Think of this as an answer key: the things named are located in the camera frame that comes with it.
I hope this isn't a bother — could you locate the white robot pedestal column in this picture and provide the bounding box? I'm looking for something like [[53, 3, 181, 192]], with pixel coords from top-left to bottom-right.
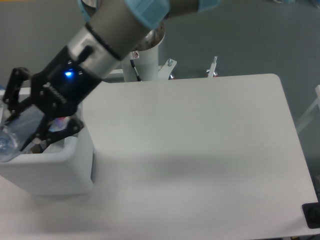
[[121, 19, 167, 82]]

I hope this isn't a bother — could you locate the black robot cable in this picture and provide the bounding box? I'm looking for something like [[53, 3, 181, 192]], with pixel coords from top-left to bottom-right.
[[129, 59, 144, 82]]

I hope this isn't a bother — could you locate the white frame at right edge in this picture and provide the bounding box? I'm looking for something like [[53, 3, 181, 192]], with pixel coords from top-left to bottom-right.
[[295, 85, 320, 135]]

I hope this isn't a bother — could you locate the white trash can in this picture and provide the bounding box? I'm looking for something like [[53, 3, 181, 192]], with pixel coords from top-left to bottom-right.
[[0, 87, 97, 196]]

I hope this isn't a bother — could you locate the black object at table edge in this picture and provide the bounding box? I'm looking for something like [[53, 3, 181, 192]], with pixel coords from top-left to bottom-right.
[[302, 202, 320, 229]]

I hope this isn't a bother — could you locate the white pedestal base frame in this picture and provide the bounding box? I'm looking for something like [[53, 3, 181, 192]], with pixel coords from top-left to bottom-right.
[[103, 55, 220, 83]]

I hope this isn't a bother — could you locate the clear plastic water bottle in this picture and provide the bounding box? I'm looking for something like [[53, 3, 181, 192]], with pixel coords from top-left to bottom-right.
[[0, 103, 55, 163]]

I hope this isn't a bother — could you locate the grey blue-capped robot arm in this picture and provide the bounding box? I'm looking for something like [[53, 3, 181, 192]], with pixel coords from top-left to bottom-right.
[[0, 0, 219, 161]]

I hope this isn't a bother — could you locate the trash inside the can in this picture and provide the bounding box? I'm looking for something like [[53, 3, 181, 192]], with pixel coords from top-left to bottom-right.
[[26, 141, 48, 154]]

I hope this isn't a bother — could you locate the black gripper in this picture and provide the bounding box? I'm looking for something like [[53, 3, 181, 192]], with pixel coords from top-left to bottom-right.
[[2, 45, 102, 152]]

